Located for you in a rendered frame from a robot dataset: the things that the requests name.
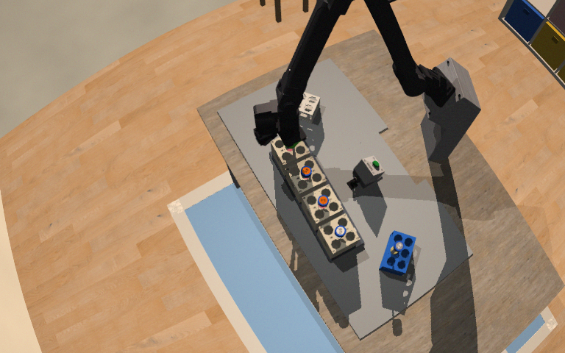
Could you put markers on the grey flat mat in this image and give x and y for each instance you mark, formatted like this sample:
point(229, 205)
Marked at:
point(344, 131)

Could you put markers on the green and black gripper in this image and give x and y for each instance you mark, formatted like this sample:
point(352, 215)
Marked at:
point(299, 136)

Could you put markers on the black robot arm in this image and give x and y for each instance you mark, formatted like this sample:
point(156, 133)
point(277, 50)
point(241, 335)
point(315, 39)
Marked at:
point(294, 81)

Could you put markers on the blue tube rack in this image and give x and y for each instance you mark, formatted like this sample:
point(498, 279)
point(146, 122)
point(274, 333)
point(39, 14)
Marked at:
point(397, 263)

